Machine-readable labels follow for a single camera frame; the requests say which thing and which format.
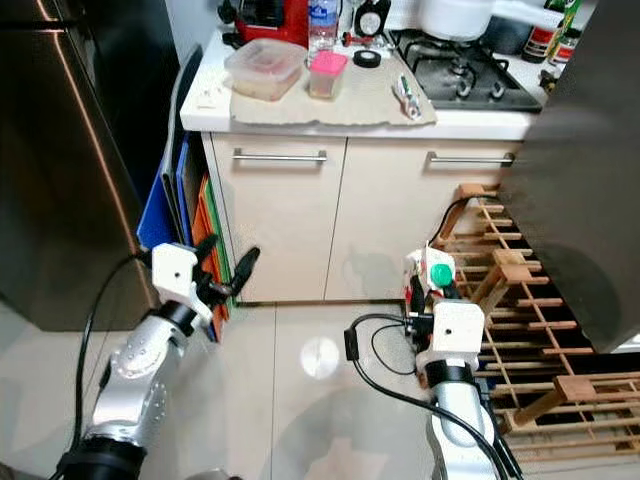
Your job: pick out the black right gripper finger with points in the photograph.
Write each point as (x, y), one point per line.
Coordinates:
(452, 298)
(415, 298)

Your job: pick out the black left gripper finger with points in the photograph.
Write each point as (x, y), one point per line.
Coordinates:
(245, 272)
(206, 245)

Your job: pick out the juice carton with green cap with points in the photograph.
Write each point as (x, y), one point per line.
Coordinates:
(418, 265)

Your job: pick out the pink lid food container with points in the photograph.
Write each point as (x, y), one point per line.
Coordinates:
(328, 63)

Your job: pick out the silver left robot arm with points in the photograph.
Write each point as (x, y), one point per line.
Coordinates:
(135, 380)

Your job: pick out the large dark steel fridge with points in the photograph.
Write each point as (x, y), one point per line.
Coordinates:
(80, 180)

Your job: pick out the small silver fridge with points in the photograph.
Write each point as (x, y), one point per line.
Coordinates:
(570, 180)

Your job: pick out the orange cutting board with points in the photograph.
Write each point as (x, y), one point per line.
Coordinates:
(208, 215)

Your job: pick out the wooden wine rack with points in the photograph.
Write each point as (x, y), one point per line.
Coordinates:
(530, 330)

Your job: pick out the dark grey cutting board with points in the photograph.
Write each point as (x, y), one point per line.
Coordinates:
(175, 120)

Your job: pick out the white paper slip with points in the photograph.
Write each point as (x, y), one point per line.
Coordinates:
(213, 98)

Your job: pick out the clear plastic food container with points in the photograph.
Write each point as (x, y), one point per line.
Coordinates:
(265, 72)

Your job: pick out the green white tube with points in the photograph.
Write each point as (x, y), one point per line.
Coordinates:
(408, 98)

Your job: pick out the beige cloth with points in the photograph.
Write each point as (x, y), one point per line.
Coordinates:
(360, 105)

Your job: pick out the black gas stove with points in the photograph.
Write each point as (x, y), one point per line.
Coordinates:
(470, 80)

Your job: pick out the red coffee machine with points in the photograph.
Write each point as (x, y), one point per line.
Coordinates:
(290, 25)

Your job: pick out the black yellow lighter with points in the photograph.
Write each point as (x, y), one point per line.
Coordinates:
(549, 83)

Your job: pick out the black tape roll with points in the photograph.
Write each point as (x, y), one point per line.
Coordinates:
(357, 58)

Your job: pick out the clear plastic water bottle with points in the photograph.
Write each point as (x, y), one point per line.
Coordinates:
(322, 28)

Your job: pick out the small sauce bottle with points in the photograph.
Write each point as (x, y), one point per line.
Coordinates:
(564, 50)

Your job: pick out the dark bottle with round label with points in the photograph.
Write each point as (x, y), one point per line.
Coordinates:
(372, 22)

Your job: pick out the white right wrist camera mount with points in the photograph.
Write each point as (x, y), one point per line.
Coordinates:
(455, 325)

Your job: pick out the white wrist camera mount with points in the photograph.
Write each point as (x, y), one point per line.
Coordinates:
(455, 325)
(172, 270)

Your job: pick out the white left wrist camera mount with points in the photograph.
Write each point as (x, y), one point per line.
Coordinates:
(172, 270)

